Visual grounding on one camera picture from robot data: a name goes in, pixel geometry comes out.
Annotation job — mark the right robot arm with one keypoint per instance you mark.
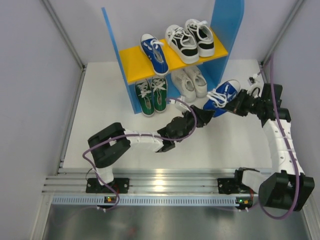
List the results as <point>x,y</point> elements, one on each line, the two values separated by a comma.
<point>288,188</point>

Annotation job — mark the aluminium mounting rail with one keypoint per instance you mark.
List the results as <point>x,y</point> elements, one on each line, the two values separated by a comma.
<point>145,178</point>

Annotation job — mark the left aluminium frame post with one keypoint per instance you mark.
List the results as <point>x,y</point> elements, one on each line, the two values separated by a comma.
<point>63,33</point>

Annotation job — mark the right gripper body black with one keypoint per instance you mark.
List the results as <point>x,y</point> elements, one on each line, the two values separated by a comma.
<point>254,104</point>

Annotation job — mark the aluminium frame post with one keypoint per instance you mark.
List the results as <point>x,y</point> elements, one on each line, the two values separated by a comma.
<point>298,4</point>
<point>63,33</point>

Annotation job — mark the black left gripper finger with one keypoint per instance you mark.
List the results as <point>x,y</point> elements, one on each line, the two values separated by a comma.
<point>204,120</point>
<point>202,114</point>

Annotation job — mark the black white sneaker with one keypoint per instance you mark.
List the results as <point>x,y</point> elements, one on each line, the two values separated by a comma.
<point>203,37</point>
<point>183,44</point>

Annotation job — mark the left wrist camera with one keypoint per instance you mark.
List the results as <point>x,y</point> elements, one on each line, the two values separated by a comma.
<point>179,104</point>

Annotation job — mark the blue sneaker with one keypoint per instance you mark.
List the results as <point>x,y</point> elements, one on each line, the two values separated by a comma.
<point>220,96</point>
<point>152,49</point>

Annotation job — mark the black white sneaker right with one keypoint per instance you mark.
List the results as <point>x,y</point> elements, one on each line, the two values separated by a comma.
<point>203,37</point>

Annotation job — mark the black white sneaker left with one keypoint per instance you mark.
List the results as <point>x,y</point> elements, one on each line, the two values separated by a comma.
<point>183,44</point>

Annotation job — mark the slotted cable duct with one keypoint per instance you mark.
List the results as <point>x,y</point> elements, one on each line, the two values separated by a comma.
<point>215,201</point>

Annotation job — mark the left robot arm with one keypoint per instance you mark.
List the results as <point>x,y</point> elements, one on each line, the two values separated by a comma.
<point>108,145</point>

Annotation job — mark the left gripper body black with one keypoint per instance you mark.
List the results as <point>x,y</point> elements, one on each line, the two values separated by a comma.
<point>189,119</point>

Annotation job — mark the green sneaker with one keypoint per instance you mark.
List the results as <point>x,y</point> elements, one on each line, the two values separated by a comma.
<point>143,92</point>
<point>159,88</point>

